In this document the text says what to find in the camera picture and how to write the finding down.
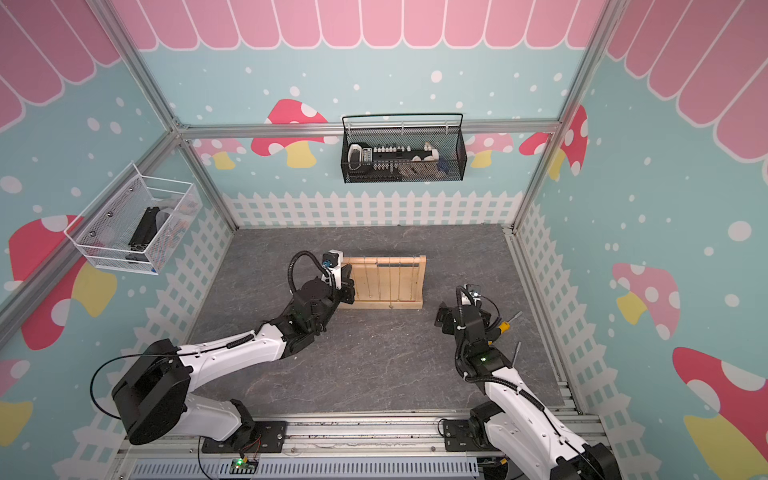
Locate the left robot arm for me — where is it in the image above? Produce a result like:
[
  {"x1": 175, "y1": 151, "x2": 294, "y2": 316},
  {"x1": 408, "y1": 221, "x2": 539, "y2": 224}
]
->
[{"x1": 111, "y1": 250, "x2": 355, "y2": 455}]

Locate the yellow handled screwdriver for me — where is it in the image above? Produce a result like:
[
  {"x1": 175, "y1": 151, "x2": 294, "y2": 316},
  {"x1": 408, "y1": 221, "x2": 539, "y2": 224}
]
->
[{"x1": 497, "y1": 311, "x2": 522, "y2": 334}]

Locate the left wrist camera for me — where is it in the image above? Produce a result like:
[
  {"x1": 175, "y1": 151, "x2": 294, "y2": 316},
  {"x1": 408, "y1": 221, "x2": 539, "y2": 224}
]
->
[{"x1": 322, "y1": 250, "x2": 344, "y2": 289}]

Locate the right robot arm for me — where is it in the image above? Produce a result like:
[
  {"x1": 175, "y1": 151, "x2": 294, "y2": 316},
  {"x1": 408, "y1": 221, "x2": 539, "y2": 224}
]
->
[{"x1": 435, "y1": 285, "x2": 621, "y2": 479}]

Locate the black wire mesh basket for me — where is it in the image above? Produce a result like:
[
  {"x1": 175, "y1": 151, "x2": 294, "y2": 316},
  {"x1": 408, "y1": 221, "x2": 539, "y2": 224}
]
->
[{"x1": 340, "y1": 113, "x2": 467, "y2": 183}]

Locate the wooden jewelry display stand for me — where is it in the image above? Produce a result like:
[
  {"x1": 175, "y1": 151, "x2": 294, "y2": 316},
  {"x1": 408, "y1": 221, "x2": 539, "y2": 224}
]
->
[{"x1": 341, "y1": 255, "x2": 427, "y2": 310}]

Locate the white wire mesh basket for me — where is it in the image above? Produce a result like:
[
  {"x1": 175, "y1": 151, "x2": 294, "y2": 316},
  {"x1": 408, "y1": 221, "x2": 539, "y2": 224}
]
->
[{"x1": 64, "y1": 164, "x2": 203, "y2": 275}]

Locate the black box in white basket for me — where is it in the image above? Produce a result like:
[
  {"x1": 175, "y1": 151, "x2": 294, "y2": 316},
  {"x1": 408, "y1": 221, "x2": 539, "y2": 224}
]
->
[{"x1": 128, "y1": 207, "x2": 160, "y2": 252}]

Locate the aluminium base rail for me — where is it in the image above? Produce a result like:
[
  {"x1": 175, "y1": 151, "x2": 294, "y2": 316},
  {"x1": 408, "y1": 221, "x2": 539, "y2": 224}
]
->
[{"x1": 106, "y1": 410, "x2": 523, "y2": 479}]

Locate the green lit circuit board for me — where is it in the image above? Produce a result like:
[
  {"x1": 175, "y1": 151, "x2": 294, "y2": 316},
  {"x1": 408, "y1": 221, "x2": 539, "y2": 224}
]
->
[{"x1": 229, "y1": 457, "x2": 259, "y2": 475}]

